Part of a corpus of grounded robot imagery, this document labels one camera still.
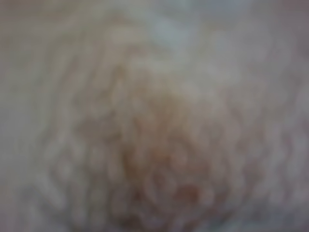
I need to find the clear plastic drink bottle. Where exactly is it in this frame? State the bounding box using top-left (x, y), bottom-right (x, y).
top-left (0, 0), bottom-right (309, 232)

